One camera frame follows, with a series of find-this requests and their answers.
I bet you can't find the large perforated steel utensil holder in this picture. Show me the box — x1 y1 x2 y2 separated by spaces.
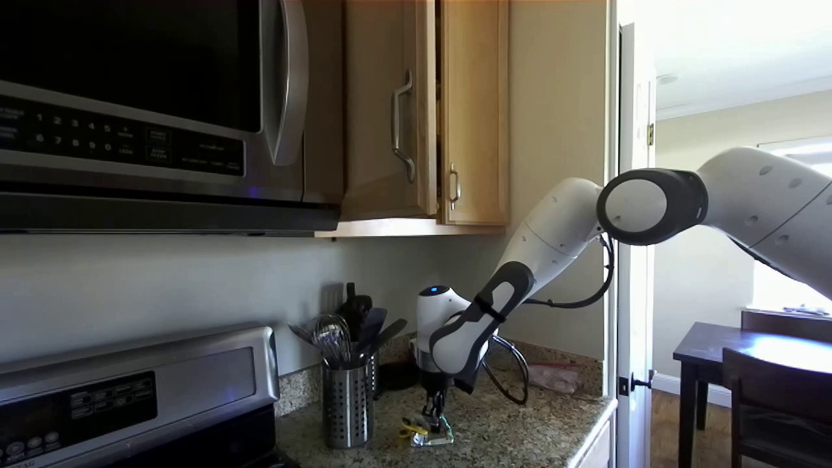
320 355 373 451

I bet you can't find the wooden wall cabinet frame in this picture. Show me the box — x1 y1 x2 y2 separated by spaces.
302 0 515 241

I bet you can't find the black plastic spatula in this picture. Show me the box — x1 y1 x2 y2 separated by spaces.
351 305 411 358

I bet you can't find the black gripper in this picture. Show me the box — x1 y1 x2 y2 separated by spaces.
417 368 455 441

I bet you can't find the short silver door handle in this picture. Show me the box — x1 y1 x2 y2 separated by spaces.
441 167 463 208

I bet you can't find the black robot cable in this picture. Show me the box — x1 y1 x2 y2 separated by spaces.
477 230 619 409

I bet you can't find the stainless steel stove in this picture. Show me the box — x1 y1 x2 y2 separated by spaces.
0 321 298 468

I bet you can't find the stainless steel microwave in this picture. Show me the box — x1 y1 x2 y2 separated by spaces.
0 0 343 238

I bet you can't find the dark wooden chair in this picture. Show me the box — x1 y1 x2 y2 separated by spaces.
738 305 832 344
719 345 832 468

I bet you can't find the yellow green sachet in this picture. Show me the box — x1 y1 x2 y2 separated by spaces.
397 416 458 449

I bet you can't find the black door latch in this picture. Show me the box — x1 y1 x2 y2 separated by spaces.
612 368 655 398

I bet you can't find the silver microwave handle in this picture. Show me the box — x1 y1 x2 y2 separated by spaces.
256 0 312 168

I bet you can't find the dark wooden table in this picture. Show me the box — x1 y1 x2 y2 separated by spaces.
671 320 832 468

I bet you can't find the long silver door handle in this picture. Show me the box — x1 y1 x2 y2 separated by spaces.
390 69 417 185

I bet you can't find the white door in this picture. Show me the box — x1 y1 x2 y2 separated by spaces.
612 20 659 468

